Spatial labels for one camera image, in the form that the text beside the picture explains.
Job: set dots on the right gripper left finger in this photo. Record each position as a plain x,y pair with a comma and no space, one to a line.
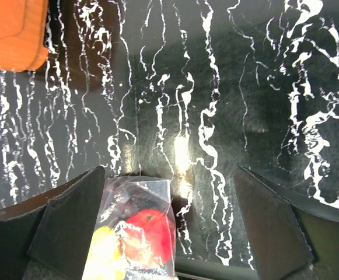
61,243

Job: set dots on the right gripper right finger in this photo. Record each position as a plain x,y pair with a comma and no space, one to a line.
278,244

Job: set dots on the clear orange-zipper bag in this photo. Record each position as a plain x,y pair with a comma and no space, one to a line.
122,198

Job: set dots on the red apple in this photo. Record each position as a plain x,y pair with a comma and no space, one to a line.
148,239

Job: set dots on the orange plastic fruit basket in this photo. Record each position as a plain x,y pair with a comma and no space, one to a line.
22,28

